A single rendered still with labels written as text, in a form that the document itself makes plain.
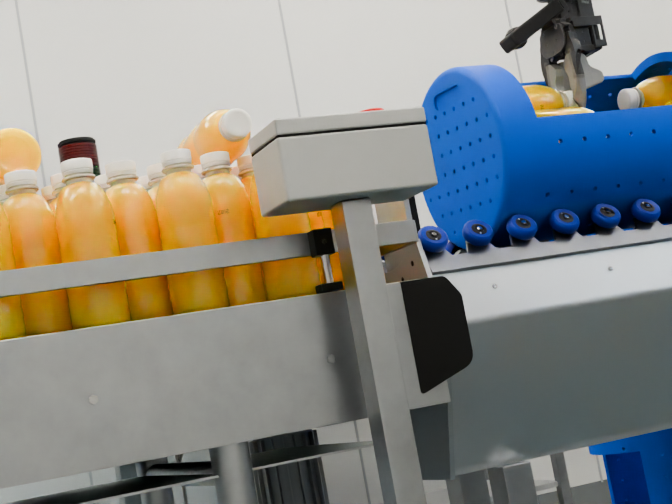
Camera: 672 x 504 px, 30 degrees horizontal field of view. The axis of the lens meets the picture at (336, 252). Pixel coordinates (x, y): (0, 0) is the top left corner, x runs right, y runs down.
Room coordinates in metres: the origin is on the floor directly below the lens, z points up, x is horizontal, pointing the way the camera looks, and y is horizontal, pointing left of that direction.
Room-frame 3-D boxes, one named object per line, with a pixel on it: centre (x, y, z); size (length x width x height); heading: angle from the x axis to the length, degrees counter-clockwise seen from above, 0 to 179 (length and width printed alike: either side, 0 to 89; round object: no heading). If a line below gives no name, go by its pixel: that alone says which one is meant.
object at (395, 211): (1.88, -0.10, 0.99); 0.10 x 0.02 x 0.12; 23
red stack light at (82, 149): (2.05, 0.39, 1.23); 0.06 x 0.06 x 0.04
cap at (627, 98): (2.06, -0.53, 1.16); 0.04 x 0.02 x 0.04; 24
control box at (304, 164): (1.53, -0.03, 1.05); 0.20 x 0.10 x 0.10; 113
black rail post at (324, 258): (1.59, 0.02, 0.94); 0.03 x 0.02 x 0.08; 113
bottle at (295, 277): (1.63, 0.06, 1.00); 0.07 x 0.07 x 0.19
